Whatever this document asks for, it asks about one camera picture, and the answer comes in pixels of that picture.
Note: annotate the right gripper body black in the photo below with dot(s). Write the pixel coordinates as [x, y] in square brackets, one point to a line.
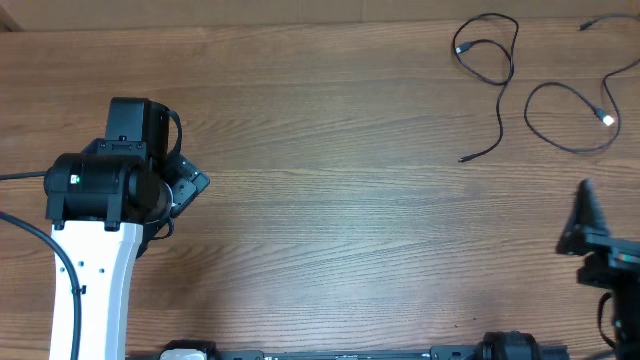
[608, 252]

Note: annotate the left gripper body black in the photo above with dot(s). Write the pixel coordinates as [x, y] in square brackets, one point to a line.
[185, 182]

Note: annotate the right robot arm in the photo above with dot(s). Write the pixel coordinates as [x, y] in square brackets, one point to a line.
[625, 320]

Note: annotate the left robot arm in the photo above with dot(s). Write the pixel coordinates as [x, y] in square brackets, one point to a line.
[106, 204]

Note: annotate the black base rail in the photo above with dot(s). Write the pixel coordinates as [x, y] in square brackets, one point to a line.
[494, 346]

